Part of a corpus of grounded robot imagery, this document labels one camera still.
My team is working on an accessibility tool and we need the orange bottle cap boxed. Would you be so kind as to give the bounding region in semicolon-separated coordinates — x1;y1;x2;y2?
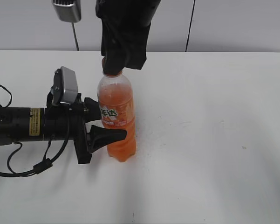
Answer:
102;57;123;76

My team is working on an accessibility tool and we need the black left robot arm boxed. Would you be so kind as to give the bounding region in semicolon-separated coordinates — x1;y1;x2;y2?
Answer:
0;94;127;164

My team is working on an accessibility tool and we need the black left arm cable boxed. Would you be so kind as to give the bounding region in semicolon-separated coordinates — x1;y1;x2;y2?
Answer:
0;82;72;176

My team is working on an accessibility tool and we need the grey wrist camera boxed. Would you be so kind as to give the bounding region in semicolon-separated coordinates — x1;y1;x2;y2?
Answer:
52;0;82;23
50;66;78;105

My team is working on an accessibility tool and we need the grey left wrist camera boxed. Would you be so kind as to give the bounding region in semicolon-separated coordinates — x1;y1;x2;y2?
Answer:
50;66;78;105

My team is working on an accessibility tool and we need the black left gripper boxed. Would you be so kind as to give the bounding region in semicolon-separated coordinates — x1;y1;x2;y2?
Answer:
42;93;127;164

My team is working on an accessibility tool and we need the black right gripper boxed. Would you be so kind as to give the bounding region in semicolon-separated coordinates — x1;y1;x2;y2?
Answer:
96;0;160;70

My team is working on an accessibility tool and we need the orange soda plastic bottle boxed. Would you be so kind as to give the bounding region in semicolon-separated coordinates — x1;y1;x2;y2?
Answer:
97;72;137;162

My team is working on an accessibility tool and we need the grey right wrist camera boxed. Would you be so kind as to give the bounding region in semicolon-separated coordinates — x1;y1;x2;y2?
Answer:
52;0;82;23

